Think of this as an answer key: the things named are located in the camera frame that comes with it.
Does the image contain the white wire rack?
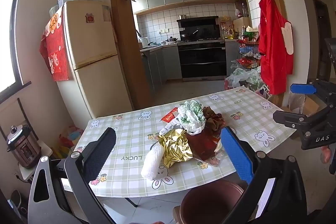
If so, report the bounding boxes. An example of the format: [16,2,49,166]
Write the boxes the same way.
[256,84,271,101]

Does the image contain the condiment bottles group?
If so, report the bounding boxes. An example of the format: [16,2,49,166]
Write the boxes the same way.
[220,17,235,39]

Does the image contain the light wooden box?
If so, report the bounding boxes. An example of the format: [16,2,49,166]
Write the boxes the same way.
[233,17,252,33]

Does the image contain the person's right hand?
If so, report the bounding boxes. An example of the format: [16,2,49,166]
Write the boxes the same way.
[321,146,332,164]

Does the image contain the dark wooden door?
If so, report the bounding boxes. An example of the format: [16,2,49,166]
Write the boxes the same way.
[311,0,331,80]

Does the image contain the brown electric pressure cooker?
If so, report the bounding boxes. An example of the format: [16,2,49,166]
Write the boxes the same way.
[6,124,42,169]

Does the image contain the green checkered rabbit tablecloth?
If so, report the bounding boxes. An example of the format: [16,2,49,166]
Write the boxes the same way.
[73,86,298,198]

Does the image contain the grey lower kitchen cabinets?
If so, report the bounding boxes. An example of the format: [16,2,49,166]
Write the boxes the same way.
[140,46,180,93]

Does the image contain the flat cardboard box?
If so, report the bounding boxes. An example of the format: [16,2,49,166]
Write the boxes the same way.
[173,204,184,224]

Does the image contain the dark framed window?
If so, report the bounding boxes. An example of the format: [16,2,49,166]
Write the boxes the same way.
[0,0,32,104]

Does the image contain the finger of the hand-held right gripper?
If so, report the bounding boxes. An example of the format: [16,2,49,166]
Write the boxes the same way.
[290,79,333,109]
[272,111,319,133]

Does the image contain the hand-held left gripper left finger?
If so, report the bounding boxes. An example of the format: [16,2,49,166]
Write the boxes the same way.
[28,127,117,224]

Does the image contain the black built-in oven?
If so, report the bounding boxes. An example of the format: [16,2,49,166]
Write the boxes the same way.
[177,39,227,81]

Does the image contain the red hanging apron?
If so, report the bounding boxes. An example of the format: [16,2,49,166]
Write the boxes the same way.
[259,0,294,95]

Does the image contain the black table leg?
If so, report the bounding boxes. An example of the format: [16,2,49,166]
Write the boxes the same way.
[125,197,139,208]

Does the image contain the colourful bags pile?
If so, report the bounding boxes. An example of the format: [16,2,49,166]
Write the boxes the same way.
[51,126,84,159]

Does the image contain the black range hood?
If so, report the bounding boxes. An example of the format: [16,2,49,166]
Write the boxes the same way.
[176,16,221,39]

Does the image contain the red snack packet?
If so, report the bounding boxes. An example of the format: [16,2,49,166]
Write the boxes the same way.
[160,107,179,123]

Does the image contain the red wrapper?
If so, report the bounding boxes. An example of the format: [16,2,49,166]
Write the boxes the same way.
[186,132,221,161]

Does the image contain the brown cardboard box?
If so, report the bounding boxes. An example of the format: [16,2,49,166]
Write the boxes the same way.
[289,94,327,117]

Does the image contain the gold foil wrapper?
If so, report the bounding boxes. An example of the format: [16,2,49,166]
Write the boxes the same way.
[157,128,193,169]

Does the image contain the black wok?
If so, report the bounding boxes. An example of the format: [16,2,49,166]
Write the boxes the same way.
[180,30,200,39]

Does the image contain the black wire storage rack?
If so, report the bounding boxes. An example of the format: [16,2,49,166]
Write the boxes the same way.
[238,26,261,75]

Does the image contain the tall bottles group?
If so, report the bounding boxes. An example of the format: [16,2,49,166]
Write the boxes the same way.
[235,4,248,18]

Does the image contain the maroon trash bin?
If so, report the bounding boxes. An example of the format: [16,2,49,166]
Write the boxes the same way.
[180,179,248,224]

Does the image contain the grey narrow base cabinet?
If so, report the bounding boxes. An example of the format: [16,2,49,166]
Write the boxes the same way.
[225,40,239,76]

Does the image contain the white green plastic bag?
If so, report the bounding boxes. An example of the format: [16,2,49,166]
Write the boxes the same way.
[177,100,208,134]

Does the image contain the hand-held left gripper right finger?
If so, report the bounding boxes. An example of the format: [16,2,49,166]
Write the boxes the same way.
[220,126,307,224]

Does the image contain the white green shopping bags pile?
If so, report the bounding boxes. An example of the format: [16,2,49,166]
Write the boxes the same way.
[224,60,263,90]

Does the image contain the clear plastic tray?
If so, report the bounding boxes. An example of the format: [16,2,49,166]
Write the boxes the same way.
[194,140,231,167]

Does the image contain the red printed fridge cloth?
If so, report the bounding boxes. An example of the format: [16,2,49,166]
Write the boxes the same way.
[39,7,69,81]

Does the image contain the cream refrigerator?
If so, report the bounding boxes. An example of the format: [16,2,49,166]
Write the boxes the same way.
[56,1,133,125]

